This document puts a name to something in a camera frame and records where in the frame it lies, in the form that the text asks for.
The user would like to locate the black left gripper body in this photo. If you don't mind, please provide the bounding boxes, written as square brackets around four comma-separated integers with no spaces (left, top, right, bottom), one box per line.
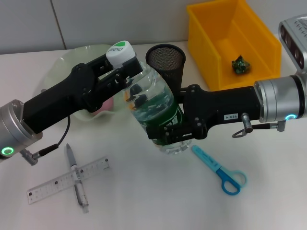
[23,63,98,135]

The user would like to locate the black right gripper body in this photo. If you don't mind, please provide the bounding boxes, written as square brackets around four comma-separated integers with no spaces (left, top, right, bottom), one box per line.
[184,83,262,141]

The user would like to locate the clear plastic water bottle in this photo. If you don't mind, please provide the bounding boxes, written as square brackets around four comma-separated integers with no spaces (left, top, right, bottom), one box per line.
[105,40,194,156]

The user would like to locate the green plastic wrapper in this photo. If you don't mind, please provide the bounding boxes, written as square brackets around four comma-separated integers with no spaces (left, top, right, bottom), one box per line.
[231,54,252,75]

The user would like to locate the pink peach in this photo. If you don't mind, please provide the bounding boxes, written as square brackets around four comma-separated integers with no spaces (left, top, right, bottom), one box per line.
[94,96,115,113]

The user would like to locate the blue scissors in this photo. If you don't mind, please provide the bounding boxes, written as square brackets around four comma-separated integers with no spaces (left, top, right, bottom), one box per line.
[191,145,248,196]

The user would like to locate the black mesh pen holder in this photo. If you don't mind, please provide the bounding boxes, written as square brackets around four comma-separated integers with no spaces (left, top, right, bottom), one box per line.
[145,44,187,96]

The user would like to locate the green glass fruit plate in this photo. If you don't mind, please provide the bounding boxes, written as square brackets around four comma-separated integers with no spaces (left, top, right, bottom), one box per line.
[44,44,122,122]

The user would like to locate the grey pen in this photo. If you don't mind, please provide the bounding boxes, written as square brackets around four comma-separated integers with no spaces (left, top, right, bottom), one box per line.
[65,143,90,214]

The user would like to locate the transparent plastic ruler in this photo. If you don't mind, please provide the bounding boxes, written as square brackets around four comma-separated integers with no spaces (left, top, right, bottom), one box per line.
[26,155,112,206]

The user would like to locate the yellow plastic bin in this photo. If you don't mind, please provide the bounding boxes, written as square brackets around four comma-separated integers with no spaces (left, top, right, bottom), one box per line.
[186,0,283,92]

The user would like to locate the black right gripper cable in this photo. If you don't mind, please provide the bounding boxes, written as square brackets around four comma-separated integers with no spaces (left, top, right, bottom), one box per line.
[231,112,287,139]

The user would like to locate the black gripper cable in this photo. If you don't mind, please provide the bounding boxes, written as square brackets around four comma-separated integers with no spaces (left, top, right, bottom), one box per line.
[20,115,71,166]
[231,112,287,139]

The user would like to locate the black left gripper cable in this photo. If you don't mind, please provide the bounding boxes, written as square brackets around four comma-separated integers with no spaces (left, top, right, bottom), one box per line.
[20,115,71,166]

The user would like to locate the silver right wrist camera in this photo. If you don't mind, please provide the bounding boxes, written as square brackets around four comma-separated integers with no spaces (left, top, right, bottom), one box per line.
[278,14,307,75]

